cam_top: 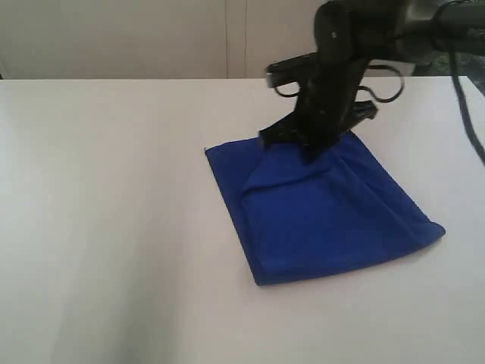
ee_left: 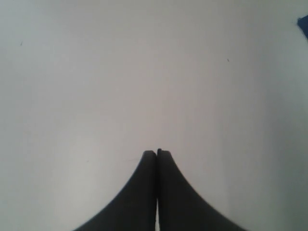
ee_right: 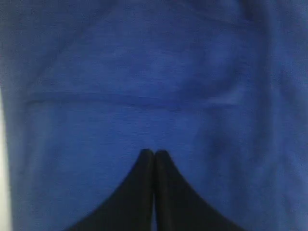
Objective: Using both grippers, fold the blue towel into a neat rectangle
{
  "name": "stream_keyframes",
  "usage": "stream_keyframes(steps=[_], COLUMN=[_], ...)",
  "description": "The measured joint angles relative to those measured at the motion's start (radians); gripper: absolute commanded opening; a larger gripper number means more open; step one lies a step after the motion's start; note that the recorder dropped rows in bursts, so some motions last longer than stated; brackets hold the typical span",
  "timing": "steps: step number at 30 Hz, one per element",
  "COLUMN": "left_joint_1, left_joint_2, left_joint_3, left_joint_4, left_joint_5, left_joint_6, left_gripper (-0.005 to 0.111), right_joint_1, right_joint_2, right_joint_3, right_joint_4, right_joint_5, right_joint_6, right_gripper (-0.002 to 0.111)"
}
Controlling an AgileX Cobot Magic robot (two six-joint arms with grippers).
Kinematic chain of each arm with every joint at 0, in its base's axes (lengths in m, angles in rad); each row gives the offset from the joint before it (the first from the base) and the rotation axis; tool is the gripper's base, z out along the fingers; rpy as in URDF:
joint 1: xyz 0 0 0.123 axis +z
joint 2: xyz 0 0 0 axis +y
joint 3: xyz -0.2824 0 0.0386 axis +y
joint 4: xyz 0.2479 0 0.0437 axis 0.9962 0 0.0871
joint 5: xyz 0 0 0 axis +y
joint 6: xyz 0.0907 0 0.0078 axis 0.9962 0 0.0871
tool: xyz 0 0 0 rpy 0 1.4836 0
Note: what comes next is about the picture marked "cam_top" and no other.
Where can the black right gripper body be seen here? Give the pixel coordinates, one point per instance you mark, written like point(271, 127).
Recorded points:
point(326, 107)

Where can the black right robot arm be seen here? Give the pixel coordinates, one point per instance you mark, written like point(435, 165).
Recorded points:
point(352, 37)

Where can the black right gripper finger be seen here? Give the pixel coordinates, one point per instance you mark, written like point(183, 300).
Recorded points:
point(283, 131)
point(312, 152)

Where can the blue towel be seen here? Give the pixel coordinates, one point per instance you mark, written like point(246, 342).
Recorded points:
point(299, 220)

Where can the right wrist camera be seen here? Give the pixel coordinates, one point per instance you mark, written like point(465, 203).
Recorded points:
point(292, 70)

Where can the window with dark frame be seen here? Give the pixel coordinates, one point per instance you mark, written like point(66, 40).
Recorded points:
point(468, 65)

